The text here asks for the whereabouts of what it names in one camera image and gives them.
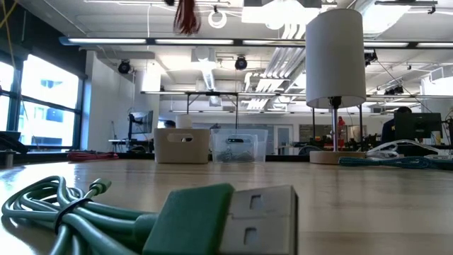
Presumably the green USB cable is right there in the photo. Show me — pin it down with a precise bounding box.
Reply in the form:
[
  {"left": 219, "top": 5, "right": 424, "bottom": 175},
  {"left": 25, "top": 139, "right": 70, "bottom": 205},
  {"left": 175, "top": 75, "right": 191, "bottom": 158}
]
[{"left": 0, "top": 176, "right": 300, "bottom": 255}]

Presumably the pink USB cable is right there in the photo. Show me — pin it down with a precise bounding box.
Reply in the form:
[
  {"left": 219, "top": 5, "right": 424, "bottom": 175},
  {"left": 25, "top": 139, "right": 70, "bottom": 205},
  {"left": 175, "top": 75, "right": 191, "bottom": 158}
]
[{"left": 172, "top": 0, "right": 202, "bottom": 35}]

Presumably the dark teal braided cable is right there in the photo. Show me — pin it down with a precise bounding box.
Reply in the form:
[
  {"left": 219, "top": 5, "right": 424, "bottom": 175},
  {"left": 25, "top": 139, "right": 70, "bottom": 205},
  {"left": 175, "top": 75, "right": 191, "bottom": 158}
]
[{"left": 338, "top": 156, "right": 443, "bottom": 169}]

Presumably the clear plastic bin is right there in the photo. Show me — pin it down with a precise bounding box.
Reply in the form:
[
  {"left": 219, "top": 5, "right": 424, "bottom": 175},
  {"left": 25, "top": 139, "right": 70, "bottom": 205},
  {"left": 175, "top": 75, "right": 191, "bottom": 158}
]
[{"left": 211, "top": 128, "right": 269, "bottom": 164}]

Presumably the white paper roll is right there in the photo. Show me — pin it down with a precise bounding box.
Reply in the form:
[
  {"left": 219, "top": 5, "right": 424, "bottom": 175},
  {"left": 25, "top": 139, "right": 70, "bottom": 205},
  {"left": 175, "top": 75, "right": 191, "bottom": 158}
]
[{"left": 176, "top": 114, "right": 194, "bottom": 130}]

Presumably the glass door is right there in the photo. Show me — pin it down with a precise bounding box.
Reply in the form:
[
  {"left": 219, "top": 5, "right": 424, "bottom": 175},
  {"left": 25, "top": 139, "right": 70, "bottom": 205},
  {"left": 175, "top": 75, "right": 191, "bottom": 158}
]
[{"left": 275, "top": 124, "right": 294, "bottom": 156}]

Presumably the beige plastic bin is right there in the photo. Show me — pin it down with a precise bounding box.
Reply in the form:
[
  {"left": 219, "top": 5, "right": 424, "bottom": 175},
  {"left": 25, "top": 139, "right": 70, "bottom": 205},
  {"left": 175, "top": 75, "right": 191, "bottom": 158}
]
[{"left": 154, "top": 127, "right": 212, "bottom": 165}]

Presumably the silver monitor on stand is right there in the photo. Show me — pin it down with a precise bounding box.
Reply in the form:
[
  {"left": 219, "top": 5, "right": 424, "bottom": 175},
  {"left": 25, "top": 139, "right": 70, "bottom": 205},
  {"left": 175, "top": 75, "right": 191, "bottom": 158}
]
[{"left": 127, "top": 110, "right": 154, "bottom": 141}]

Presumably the white shade table lamp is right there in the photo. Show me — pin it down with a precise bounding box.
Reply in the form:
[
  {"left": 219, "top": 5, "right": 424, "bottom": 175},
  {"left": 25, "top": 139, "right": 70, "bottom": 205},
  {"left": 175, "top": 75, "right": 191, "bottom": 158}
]
[{"left": 305, "top": 8, "right": 367, "bottom": 165}]

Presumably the long linear ceiling light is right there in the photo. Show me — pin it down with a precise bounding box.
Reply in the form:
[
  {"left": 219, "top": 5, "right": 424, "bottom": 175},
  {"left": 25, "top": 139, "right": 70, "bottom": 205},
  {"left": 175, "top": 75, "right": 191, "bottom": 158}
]
[{"left": 59, "top": 36, "right": 453, "bottom": 50}]

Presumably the large glass window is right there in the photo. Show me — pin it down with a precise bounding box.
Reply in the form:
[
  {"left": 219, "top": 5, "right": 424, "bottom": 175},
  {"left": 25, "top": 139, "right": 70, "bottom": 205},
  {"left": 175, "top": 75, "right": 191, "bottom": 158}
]
[{"left": 0, "top": 52, "right": 84, "bottom": 149}]

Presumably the black computer monitor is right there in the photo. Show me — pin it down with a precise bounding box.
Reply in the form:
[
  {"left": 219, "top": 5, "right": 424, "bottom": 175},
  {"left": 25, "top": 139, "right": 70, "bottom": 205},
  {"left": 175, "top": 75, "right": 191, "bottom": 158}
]
[{"left": 394, "top": 112, "right": 443, "bottom": 140}]

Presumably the white ceiling air duct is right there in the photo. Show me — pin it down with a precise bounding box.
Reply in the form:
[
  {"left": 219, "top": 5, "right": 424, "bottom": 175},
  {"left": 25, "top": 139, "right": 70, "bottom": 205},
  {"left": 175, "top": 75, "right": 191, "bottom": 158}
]
[{"left": 190, "top": 45, "right": 219, "bottom": 91}]

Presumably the white lamp cord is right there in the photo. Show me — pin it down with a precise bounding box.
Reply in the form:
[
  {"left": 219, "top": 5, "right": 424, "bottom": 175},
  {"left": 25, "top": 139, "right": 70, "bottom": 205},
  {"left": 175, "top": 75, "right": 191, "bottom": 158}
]
[{"left": 365, "top": 139, "right": 453, "bottom": 160}]

